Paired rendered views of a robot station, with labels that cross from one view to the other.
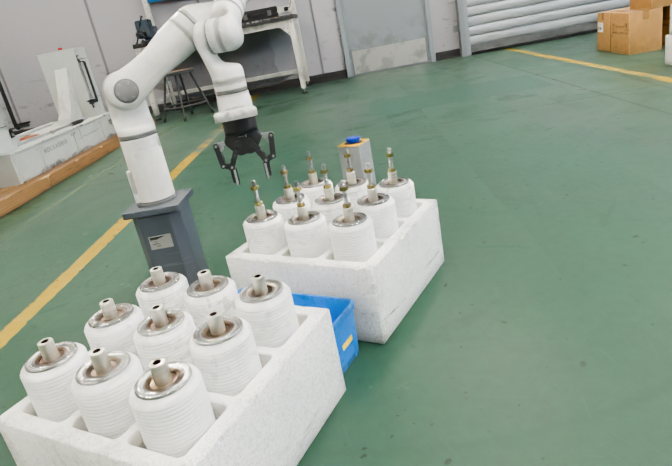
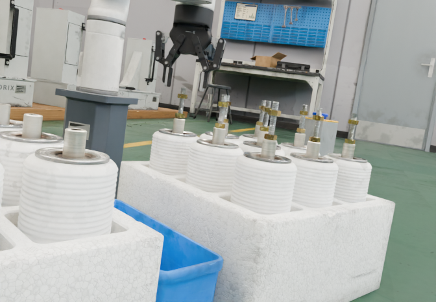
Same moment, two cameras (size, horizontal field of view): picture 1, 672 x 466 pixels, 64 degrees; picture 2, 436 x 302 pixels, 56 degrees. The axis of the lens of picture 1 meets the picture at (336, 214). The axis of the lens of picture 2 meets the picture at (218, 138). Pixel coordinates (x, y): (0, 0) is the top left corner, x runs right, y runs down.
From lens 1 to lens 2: 0.55 m
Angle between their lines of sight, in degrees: 19
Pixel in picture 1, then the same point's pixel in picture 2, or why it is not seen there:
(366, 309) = (238, 283)
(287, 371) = (14, 284)
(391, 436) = not seen: outside the picture
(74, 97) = (137, 73)
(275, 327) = (55, 212)
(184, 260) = not seen: hidden behind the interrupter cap
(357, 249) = (259, 195)
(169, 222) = (93, 113)
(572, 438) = not seen: outside the picture
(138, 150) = (96, 32)
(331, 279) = (211, 222)
